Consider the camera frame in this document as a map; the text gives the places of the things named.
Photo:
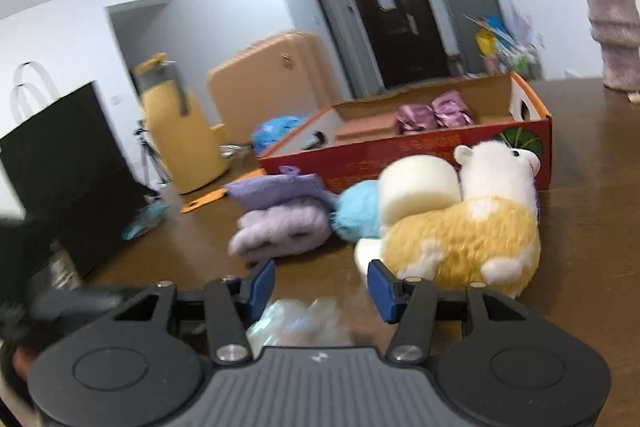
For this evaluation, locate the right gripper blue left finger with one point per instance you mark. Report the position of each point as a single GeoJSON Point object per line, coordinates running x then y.
{"type": "Point", "coordinates": [232, 305]}

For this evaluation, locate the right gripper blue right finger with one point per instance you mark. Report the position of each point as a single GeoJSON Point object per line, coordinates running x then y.
{"type": "Point", "coordinates": [411, 305]}

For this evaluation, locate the lilac fuzzy headband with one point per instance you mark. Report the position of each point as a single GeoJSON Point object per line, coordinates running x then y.
{"type": "Point", "coordinates": [289, 229]}

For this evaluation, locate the light blue plush toy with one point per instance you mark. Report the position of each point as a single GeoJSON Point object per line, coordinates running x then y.
{"type": "Point", "coordinates": [357, 212]}

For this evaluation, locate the yellow white alpaca plush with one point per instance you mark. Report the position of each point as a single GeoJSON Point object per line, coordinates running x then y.
{"type": "Point", "coordinates": [491, 237]}

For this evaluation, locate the purple towel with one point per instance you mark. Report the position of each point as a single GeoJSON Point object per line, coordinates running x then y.
{"type": "Point", "coordinates": [263, 192]}

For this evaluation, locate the pink satin bow scrunchie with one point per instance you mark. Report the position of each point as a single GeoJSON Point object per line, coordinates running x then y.
{"type": "Point", "coordinates": [444, 112]}

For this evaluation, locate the orange cardboard flap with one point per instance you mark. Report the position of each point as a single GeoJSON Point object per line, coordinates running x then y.
{"type": "Point", "coordinates": [204, 200]}

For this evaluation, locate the black monitor screen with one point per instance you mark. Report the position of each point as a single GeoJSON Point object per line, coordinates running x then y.
{"type": "Point", "coordinates": [66, 168]}

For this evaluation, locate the blue tissue pack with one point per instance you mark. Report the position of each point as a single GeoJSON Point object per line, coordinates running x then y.
{"type": "Point", "coordinates": [272, 131]}

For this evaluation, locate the orange red cardboard box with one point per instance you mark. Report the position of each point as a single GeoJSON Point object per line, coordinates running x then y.
{"type": "Point", "coordinates": [503, 108]}

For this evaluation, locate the pink ribbed suitcase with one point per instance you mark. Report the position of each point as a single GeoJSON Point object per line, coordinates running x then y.
{"type": "Point", "coordinates": [288, 74]}

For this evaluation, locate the dark brown entrance door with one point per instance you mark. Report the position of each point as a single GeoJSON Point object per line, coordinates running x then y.
{"type": "Point", "coordinates": [405, 40]}

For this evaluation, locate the cluttered storage trolley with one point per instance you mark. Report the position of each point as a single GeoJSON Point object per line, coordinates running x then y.
{"type": "Point", "coordinates": [490, 42]}

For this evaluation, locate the pink textured vase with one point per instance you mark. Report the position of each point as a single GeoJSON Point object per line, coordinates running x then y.
{"type": "Point", "coordinates": [615, 26]}

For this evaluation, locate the black camera tripod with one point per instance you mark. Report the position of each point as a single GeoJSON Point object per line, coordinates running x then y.
{"type": "Point", "coordinates": [150, 157]}

